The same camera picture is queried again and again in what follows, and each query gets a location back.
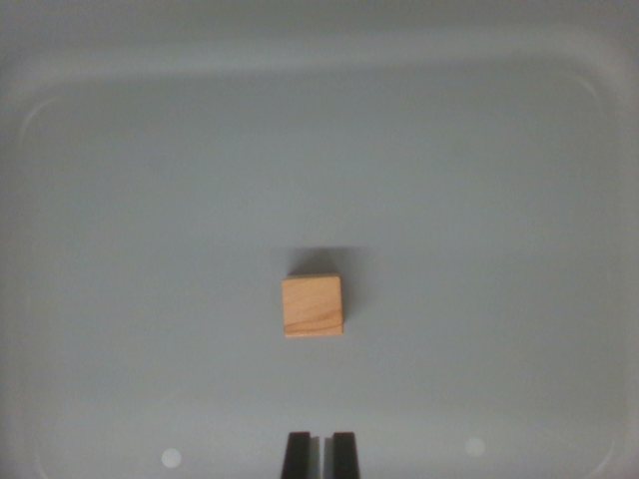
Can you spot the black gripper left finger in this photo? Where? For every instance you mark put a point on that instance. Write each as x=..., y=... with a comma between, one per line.
x=298, y=456

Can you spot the wooden cube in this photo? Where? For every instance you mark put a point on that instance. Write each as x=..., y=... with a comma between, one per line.
x=313, y=307

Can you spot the white plastic tray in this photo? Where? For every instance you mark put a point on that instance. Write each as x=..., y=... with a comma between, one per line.
x=150, y=239

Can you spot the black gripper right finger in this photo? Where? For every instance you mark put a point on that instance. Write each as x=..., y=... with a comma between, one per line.
x=344, y=456

